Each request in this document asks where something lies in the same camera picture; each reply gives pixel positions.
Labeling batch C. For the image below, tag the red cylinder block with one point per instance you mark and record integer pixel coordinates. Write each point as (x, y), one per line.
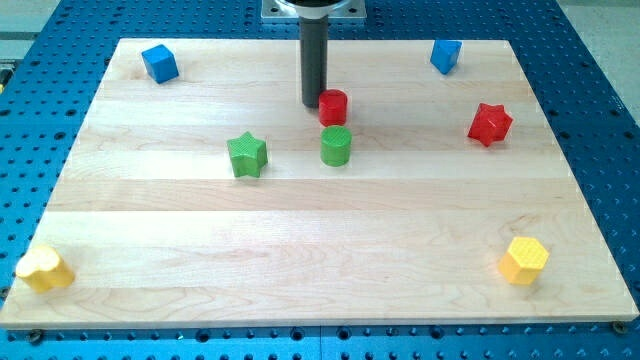
(333, 107)

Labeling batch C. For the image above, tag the green cylinder block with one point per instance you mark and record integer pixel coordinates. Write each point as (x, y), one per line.
(335, 145)

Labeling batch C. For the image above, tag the green star block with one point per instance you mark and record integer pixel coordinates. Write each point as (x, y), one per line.
(248, 155)

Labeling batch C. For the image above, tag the wooden board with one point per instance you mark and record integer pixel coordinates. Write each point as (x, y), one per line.
(160, 233)

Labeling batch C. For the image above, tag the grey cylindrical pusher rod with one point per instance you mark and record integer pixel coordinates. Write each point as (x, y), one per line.
(313, 57)

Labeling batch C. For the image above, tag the blue triangular block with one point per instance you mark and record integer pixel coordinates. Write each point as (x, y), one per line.
(444, 56)

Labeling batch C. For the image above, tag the red star block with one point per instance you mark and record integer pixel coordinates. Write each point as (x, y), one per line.
(491, 123)

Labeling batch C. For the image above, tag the blue cube block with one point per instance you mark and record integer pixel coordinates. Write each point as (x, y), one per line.
(160, 64)

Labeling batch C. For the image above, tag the yellow hexagon block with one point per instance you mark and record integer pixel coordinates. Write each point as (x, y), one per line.
(523, 261)

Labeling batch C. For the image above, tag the blue perforated table plate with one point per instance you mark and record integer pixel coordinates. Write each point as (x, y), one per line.
(596, 125)

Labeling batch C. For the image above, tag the yellow heart block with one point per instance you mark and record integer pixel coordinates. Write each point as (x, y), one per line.
(42, 268)

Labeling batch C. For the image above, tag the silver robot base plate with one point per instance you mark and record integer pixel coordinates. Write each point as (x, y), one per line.
(289, 10)

